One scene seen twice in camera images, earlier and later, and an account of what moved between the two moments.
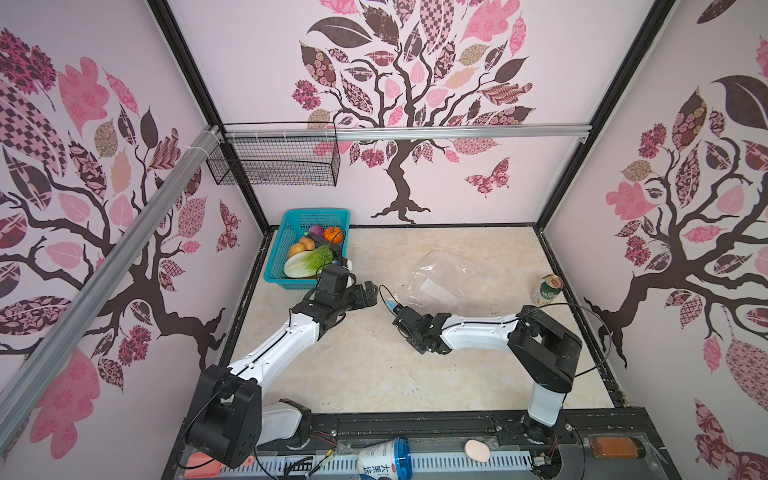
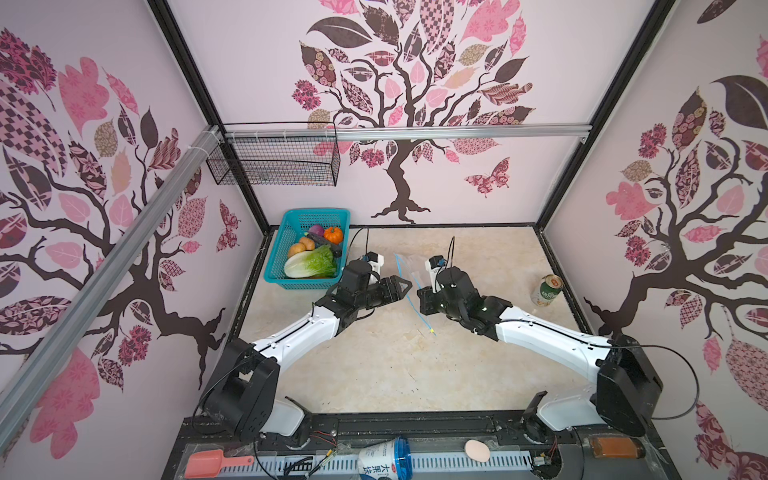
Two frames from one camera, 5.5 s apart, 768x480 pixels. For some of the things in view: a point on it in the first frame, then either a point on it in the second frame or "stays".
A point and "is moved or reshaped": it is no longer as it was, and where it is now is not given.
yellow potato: (297, 248) stays
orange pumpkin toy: (333, 234) stays
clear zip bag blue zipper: (453, 283) is moved or reshaped
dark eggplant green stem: (334, 246) stays
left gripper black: (361, 302) -> (392, 292)
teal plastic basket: (295, 223) stays
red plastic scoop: (209, 469) stays
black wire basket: (299, 154) stays
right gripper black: (413, 343) -> (425, 296)
